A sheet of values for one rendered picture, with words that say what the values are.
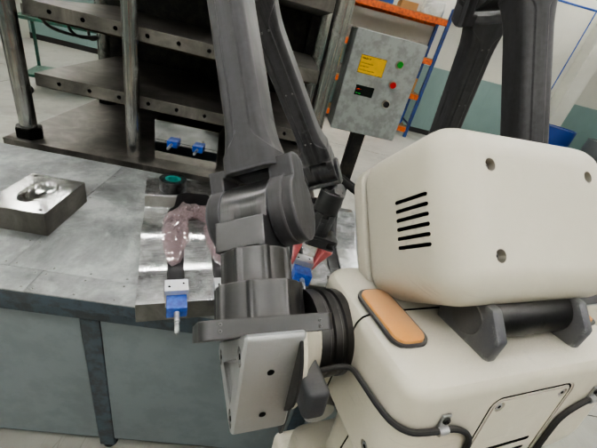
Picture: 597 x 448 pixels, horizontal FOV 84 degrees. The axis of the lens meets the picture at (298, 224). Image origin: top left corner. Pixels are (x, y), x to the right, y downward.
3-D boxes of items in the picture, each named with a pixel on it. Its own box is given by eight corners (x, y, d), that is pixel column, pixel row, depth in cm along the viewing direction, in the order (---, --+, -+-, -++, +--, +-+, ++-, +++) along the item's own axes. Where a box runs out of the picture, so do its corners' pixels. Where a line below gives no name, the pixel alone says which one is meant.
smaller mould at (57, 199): (48, 236, 89) (43, 214, 86) (-13, 226, 87) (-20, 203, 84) (87, 202, 106) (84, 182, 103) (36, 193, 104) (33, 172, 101)
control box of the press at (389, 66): (330, 308, 205) (431, 46, 130) (282, 301, 201) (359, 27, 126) (327, 284, 223) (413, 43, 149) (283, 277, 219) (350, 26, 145)
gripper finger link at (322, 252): (292, 256, 85) (305, 224, 81) (318, 263, 86) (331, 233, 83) (293, 270, 78) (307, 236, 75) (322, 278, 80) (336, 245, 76)
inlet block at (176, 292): (189, 340, 69) (191, 323, 66) (163, 344, 67) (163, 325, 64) (187, 295, 79) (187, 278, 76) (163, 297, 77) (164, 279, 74)
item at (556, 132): (555, 179, 644) (585, 135, 599) (527, 172, 639) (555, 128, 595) (537, 168, 694) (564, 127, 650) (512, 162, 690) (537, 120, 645)
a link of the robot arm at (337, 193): (321, 185, 72) (345, 195, 71) (326, 180, 78) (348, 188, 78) (309, 212, 74) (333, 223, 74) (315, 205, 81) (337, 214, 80)
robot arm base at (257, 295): (198, 341, 25) (337, 329, 30) (199, 241, 28) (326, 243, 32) (191, 343, 33) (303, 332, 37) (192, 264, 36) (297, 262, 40)
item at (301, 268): (309, 306, 74) (318, 286, 72) (289, 300, 73) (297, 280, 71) (305, 274, 86) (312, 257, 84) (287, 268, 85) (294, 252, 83)
